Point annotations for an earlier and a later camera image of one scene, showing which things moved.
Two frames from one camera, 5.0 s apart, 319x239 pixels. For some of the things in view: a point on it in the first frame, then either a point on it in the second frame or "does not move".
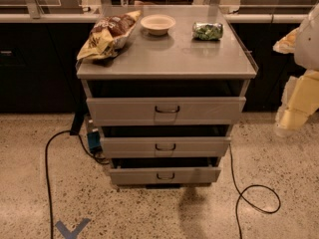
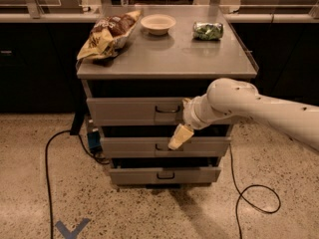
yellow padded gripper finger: [287, 44] -> [185, 101]
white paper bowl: [158, 24] does not move
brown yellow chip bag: [109, 36] does not move
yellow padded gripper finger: [300, 100] -> [180, 135]
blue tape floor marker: [67, 233] does not move
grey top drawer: [168, 111] does not move
